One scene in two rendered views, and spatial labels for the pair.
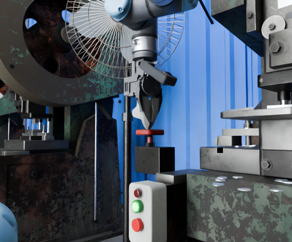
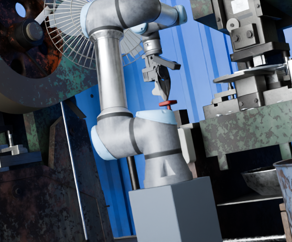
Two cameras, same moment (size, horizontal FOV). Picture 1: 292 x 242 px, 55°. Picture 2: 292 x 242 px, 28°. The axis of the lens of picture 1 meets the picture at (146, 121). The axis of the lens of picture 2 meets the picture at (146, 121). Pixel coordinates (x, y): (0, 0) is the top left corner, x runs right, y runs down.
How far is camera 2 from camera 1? 1.65 m
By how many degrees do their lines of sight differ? 10
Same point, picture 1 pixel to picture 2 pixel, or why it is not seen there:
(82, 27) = (65, 26)
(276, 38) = (235, 32)
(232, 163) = (224, 110)
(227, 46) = not seen: hidden behind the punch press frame
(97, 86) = (67, 82)
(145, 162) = not seen: hidden behind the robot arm
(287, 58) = (243, 43)
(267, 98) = (241, 67)
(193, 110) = (172, 93)
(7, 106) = not seen: outside the picture
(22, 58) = not seen: outside the picture
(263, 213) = (243, 126)
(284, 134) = (247, 86)
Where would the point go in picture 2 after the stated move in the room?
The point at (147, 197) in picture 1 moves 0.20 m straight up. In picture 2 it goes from (181, 134) to (171, 82)
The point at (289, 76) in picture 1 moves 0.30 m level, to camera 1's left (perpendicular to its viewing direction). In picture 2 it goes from (247, 53) to (174, 65)
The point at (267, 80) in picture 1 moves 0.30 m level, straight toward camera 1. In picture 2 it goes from (236, 57) to (227, 46)
